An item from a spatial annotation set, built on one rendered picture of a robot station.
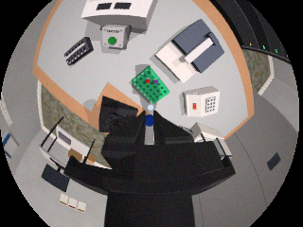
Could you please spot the green tube rack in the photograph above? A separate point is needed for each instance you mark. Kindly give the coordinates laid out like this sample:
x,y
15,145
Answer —
x,y
152,91

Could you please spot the white block with grey holes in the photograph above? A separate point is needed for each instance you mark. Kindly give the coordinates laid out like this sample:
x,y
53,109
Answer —
x,y
201,102

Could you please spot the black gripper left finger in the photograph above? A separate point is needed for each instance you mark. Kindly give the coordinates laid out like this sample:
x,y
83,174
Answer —
x,y
131,132

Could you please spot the light grey bench mat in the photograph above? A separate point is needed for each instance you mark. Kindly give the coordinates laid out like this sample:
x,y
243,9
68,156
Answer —
x,y
87,77

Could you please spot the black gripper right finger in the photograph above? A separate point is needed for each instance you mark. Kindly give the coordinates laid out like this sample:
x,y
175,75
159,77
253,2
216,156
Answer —
x,y
166,132

